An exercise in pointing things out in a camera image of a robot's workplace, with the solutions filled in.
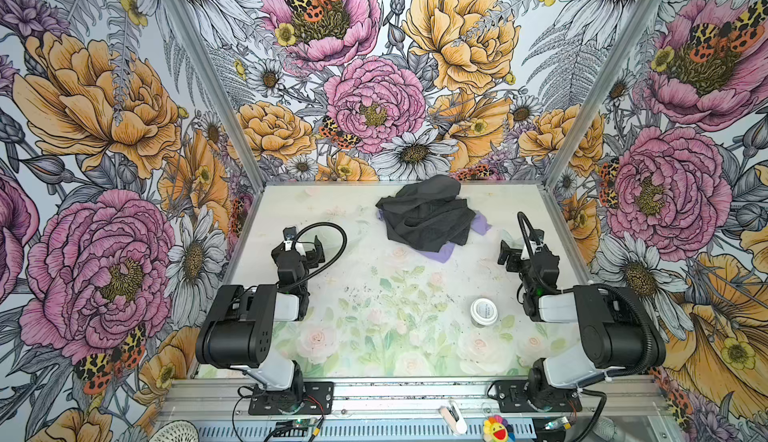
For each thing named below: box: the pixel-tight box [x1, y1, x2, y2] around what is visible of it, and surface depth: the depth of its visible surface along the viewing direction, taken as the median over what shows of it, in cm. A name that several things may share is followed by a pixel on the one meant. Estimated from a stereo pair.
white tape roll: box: [470, 298, 498, 328], surface depth 83 cm
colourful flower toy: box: [483, 415, 517, 442], surface depth 70 cm
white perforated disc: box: [149, 420, 200, 442], surface depth 69 cm
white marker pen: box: [442, 400, 467, 435], surface depth 71 cm
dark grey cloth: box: [375, 174, 476, 252], surface depth 104 cm
